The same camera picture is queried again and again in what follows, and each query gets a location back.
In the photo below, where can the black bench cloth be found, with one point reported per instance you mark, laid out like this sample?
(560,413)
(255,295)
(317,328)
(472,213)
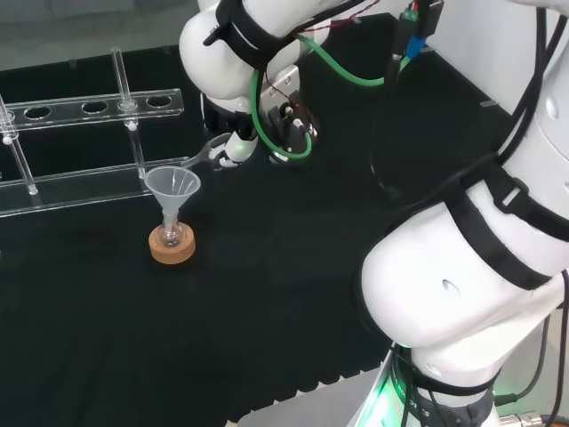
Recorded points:
(266,289)

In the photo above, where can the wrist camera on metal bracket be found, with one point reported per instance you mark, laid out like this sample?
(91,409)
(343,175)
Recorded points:
(289,124)

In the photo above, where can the small glass round-bottom flask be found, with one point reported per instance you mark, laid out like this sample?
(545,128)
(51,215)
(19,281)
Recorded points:
(171,238)

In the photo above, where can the clear weighing funnel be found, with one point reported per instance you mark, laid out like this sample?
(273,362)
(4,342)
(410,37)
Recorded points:
(200,155)

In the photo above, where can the clear acrylic funnel stand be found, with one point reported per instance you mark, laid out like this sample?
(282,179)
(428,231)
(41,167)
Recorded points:
(89,187)

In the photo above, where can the translucent plastic funnel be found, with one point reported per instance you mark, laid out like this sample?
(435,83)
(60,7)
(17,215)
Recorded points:
(173,184)

